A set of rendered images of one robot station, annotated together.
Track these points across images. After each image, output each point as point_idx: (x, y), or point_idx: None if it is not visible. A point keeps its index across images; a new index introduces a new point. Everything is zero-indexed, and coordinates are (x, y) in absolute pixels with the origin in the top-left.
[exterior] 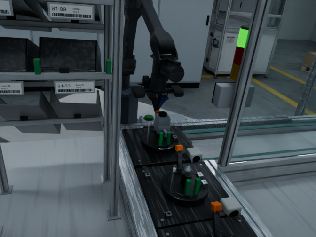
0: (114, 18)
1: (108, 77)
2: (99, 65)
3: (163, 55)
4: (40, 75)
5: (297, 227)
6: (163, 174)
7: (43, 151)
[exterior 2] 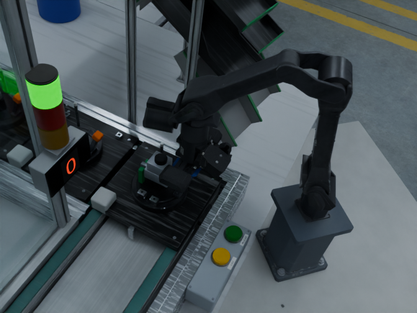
0: None
1: None
2: (188, 29)
3: (180, 96)
4: None
5: None
6: (108, 149)
7: (273, 140)
